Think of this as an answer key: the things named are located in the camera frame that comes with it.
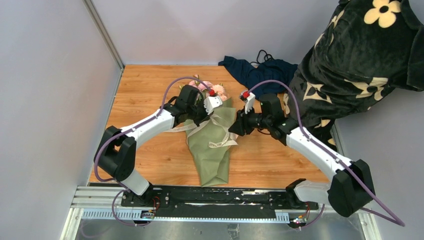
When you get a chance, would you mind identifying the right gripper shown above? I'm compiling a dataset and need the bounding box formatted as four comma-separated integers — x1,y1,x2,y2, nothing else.
228,104,272,137

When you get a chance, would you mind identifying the cream printed ribbon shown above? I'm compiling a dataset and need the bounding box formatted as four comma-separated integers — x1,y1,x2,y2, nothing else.
167,111,237,150

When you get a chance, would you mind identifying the fake rose stem three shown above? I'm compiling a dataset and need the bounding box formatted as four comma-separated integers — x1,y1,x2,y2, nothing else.
188,74,213,97

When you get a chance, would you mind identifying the fake rose stem one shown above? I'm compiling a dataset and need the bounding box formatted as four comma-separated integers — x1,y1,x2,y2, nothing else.
211,84,228,102

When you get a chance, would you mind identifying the wrapping paper sheet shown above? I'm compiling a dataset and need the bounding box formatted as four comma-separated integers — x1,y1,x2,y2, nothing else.
188,98,236,187

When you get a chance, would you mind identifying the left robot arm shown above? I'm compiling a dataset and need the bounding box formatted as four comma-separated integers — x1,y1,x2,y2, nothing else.
93,85,222,207

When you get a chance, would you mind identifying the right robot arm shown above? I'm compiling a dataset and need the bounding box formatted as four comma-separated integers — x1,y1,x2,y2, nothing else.
229,91,375,217

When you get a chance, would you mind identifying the navy blue cloth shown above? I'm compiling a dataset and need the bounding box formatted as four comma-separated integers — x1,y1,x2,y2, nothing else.
218,56,298,90

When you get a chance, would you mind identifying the black floral plush blanket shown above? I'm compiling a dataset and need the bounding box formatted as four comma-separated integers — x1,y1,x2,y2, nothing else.
283,0,424,138

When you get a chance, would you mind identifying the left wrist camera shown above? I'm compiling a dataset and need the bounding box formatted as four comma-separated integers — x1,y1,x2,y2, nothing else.
203,92,223,116

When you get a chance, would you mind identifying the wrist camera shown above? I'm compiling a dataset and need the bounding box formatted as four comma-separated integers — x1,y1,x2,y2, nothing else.
203,92,223,116
239,90,256,115

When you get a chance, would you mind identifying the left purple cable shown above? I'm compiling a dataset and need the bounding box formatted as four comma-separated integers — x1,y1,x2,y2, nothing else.
93,76,216,228

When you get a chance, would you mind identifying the purple cable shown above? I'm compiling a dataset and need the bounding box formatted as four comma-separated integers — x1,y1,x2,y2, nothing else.
93,76,216,228
245,79,407,229

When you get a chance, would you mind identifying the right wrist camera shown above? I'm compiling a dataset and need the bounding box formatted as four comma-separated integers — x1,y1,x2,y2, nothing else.
239,90,256,115

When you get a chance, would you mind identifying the black cord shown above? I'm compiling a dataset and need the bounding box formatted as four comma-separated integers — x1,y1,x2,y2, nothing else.
249,48,276,67

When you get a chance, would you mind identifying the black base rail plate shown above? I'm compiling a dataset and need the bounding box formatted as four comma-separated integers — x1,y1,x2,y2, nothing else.
117,185,319,220

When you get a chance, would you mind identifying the aluminium frame post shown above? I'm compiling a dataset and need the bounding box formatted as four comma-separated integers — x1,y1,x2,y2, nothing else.
82,0,125,73

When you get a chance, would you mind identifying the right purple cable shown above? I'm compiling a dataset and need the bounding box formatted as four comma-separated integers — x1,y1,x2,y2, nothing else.
245,79,407,229

